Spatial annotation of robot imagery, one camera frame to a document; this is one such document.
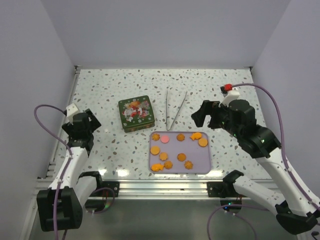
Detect metal tongs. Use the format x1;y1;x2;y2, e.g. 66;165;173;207
165;89;188;131

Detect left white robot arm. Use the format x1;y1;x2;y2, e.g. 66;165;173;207
36;103;104;233

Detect round dotted cookie right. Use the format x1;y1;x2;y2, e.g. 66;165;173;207
198;137;208;148

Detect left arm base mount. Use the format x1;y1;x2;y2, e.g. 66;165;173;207
76;171;120;214

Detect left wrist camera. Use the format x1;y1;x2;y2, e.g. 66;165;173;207
66;103;81;124

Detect lilac plastic tray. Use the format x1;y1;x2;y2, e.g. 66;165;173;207
148;131;212;175

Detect aluminium rail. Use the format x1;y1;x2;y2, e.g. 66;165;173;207
34;178;278;201

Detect gold cookie tin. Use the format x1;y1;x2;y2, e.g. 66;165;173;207
123;122;155;133

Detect round dotted cookie left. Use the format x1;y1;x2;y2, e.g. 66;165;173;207
150;145;161;156

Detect orange fish cookie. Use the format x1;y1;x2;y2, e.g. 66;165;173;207
151;163;164;172
190;132;202;141

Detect gold tin lid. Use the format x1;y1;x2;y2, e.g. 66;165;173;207
118;95;155;128

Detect round dotted cookie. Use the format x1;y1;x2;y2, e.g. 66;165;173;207
150;145;161;156
198;137;208;148

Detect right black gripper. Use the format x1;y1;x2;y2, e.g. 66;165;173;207
191;99;242;139

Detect swirl cookie top left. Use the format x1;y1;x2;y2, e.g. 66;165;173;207
151;133;161;141

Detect orange fish cookie bottom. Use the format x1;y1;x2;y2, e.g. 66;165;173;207
151;163;164;172

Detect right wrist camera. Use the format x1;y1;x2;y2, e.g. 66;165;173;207
220;83;240;106

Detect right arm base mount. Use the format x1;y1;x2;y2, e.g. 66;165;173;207
206;170;244;198

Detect swirl cookie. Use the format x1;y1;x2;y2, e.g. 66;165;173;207
184;160;194;170
151;133;161;141
176;133;185;142
164;160;173;170

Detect swirl cookie top centre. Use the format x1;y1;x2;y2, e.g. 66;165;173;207
176;133;185;142

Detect round chip cookie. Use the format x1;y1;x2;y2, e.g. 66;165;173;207
177;153;187;162

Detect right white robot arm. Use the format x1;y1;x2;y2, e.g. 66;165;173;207
191;99;320;235

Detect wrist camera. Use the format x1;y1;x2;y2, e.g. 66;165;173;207
66;103;81;124
220;83;240;106

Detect orange fish cookie top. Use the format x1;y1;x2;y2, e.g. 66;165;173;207
190;132;202;141

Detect swirl cookie bottom left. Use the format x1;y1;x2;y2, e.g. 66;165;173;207
164;160;173;170

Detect swirl cookie bottom right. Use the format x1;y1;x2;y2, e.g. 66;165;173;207
184;160;194;170

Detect flower cookie left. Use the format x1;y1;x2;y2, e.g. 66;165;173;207
159;152;169;162

